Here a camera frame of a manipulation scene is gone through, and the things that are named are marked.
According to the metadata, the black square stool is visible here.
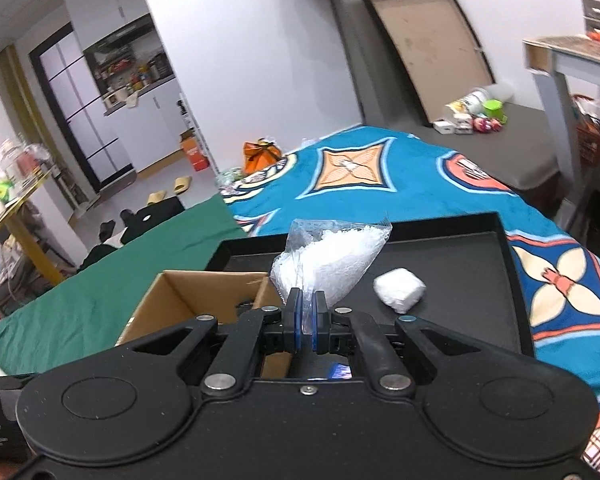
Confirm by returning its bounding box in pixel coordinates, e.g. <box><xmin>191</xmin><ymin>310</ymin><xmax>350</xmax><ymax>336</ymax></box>
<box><xmin>120</xmin><ymin>197</ymin><xmax>186</xmax><ymax>246</ymax></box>

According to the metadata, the white countertop appliance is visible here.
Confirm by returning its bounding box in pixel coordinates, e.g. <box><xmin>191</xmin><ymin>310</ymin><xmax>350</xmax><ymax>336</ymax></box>
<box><xmin>102</xmin><ymin>87</ymin><xmax>131</xmax><ymax>111</ymax></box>

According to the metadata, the orange bag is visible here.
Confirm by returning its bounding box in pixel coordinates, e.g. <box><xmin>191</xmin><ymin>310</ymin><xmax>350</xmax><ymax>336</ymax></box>
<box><xmin>243</xmin><ymin>137</ymin><xmax>285</xmax><ymax>173</ymax></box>

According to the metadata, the white rack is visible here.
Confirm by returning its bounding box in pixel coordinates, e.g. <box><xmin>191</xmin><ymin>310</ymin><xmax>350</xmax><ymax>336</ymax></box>
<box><xmin>177</xmin><ymin>92</ymin><xmax>218</xmax><ymax>176</ymax></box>

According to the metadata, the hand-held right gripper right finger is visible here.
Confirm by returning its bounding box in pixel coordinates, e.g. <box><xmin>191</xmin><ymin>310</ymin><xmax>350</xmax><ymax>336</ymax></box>
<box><xmin>311</xmin><ymin>289</ymin><xmax>486</xmax><ymax>395</ymax></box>

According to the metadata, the grey desk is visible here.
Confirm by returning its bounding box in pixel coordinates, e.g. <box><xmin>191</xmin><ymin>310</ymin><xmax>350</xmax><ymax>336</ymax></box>
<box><xmin>522</xmin><ymin>35</ymin><xmax>600</xmax><ymax>241</ymax></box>

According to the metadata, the black brown tray lid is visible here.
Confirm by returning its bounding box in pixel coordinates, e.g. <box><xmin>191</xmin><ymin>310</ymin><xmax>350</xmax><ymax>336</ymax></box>
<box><xmin>362</xmin><ymin>0</ymin><xmax>496</xmax><ymax>128</ymax></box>

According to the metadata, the yellow table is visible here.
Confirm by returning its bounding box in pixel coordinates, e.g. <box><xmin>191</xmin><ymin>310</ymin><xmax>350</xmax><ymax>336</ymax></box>
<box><xmin>0</xmin><ymin>167</ymin><xmax>66</xmax><ymax>286</ymax></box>

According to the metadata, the grey door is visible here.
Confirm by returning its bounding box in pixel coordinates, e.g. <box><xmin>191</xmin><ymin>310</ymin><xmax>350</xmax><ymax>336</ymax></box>
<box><xmin>325</xmin><ymin>0</ymin><xmax>431</xmax><ymax>128</ymax></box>

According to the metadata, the red basket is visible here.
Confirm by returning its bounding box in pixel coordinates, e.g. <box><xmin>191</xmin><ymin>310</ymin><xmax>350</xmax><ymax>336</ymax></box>
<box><xmin>570</xmin><ymin>92</ymin><xmax>600</xmax><ymax>166</ymax></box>

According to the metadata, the white bundle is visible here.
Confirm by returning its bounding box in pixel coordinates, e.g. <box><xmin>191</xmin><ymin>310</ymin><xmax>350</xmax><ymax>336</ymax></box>
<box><xmin>372</xmin><ymin>267</ymin><xmax>427</xmax><ymax>315</ymax></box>

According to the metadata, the blue patterned blanket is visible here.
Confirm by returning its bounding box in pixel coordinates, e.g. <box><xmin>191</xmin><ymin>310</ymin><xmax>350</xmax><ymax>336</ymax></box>
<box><xmin>220</xmin><ymin>125</ymin><xmax>600</xmax><ymax>478</ymax></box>

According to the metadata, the white upper kitchen cabinet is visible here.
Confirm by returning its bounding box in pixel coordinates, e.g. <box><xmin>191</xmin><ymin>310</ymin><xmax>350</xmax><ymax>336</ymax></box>
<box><xmin>62</xmin><ymin>0</ymin><xmax>151</xmax><ymax>53</ymax></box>

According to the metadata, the black tray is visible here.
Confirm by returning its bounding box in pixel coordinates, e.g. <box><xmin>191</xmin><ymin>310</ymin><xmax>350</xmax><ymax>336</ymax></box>
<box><xmin>204</xmin><ymin>211</ymin><xmax>536</xmax><ymax>358</ymax></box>

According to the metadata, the black white clothes pile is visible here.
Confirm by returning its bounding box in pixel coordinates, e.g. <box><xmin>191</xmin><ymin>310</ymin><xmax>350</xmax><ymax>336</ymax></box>
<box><xmin>80</xmin><ymin>232</ymin><xmax>131</xmax><ymax>271</ymax></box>

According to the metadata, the brown cardboard box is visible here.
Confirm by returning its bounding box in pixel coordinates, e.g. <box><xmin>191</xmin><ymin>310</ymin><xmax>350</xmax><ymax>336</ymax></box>
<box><xmin>115</xmin><ymin>270</ymin><xmax>293</xmax><ymax>381</ymax></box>

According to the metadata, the range hood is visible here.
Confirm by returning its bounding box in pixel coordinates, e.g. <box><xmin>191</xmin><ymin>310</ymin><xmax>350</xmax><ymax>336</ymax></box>
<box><xmin>82</xmin><ymin>14</ymin><xmax>156</xmax><ymax>58</ymax></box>

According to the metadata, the green cloth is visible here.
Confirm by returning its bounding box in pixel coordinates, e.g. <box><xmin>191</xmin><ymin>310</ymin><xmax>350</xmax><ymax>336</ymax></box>
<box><xmin>0</xmin><ymin>192</ymin><xmax>248</xmax><ymax>376</ymax></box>

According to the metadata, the black rice cooker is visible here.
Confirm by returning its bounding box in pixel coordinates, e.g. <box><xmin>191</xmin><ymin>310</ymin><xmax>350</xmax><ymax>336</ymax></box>
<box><xmin>147</xmin><ymin>52</ymin><xmax>173</xmax><ymax>81</ymax></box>

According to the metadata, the black framed glass door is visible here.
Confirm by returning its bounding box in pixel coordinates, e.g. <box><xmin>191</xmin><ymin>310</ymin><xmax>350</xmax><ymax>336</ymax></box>
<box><xmin>29</xmin><ymin>25</ymin><xmax>136</xmax><ymax>193</ymax></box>

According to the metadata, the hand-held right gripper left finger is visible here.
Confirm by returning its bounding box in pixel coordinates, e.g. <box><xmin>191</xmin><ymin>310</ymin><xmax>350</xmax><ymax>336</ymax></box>
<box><xmin>117</xmin><ymin>287</ymin><xmax>307</xmax><ymax>395</ymax></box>

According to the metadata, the brown patterned mat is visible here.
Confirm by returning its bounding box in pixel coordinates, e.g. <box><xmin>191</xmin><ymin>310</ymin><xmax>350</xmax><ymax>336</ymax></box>
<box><xmin>522</xmin><ymin>35</ymin><xmax>600</xmax><ymax>68</ymax></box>

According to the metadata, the glass jar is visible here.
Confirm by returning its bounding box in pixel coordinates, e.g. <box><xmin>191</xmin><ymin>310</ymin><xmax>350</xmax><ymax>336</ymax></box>
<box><xmin>0</xmin><ymin>139</ymin><xmax>51</xmax><ymax>181</ymax></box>

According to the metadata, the white kitchen cabinet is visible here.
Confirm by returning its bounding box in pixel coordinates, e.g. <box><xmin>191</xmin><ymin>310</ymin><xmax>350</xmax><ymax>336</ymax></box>
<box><xmin>62</xmin><ymin>0</ymin><xmax>151</xmax><ymax>53</ymax></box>
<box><xmin>102</xmin><ymin>77</ymin><xmax>201</xmax><ymax>173</ymax></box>

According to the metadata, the green patterned bag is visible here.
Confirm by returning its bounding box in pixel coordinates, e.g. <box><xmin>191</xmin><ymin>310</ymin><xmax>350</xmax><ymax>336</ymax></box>
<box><xmin>216</xmin><ymin>167</ymin><xmax>246</xmax><ymax>191</ymax></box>

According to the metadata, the orange carton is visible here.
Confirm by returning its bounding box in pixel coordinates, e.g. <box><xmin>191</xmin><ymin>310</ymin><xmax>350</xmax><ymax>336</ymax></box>
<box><xmin>179</xmin><ymin>130</ymin><xmax>210</xmax><ymax>173</ymax></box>

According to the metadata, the clear bag of white filling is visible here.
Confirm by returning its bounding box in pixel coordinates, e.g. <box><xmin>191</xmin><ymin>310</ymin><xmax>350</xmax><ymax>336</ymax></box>
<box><xmin>270</xmin><ymin>215</ymin><xmax>393</xmax><ymax>311</ymax></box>

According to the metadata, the white lower kitchen cabinet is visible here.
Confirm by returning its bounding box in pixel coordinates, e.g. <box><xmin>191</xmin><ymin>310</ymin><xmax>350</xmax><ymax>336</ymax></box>
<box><xmin>102</xmin><ymin>77</ymin><xmax>201</xmax><ymax>173</ymax></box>

